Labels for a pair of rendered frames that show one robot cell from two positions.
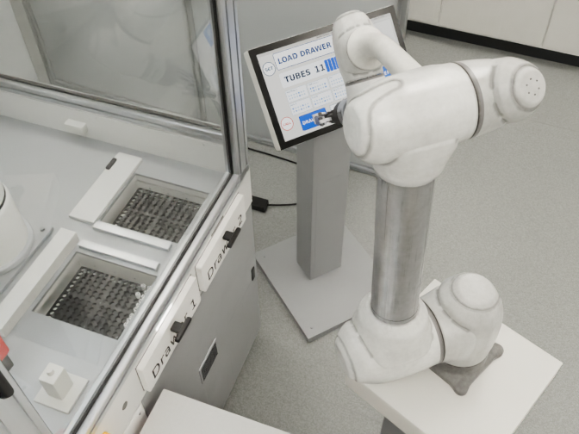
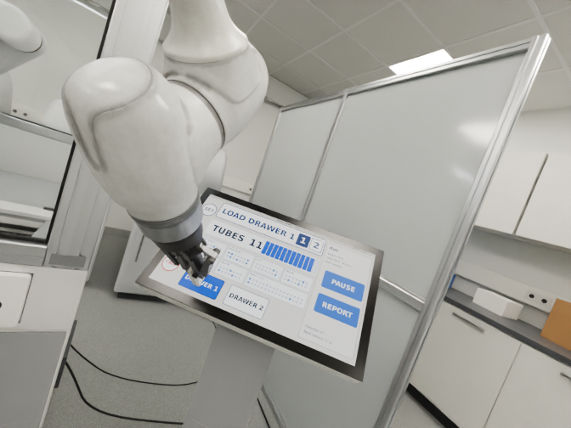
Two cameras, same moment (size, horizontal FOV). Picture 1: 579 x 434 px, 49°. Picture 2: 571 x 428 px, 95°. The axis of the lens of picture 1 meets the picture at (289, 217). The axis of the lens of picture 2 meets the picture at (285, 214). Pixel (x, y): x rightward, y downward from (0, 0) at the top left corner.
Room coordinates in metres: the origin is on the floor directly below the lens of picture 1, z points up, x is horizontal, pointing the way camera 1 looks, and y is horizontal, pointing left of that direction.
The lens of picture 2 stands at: (1.14, -0.52, 1.26)
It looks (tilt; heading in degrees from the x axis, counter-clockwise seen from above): 4 degrees down; 36
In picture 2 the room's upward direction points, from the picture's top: 19 degrees clockwise
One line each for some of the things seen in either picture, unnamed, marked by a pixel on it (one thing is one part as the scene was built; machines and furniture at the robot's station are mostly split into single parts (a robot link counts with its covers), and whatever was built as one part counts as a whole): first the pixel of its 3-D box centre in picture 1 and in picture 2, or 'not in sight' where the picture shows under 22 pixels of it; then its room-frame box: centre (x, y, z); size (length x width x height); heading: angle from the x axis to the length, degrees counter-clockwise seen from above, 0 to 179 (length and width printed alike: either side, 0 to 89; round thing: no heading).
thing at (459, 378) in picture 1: (460, 340); not in sight; (0.83, -0.43, 0.86); 0.22 x 0.18 x 0.06; 133
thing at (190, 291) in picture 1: (171, 331); not in sight; (0.86, 0.30, 0.87); 0.29 x 0.02 x 0.11; 159
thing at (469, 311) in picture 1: (463, 316); not in sight; (0.81, -0.40, 1.00); 0.18 x 0.16 x 0.22; 110
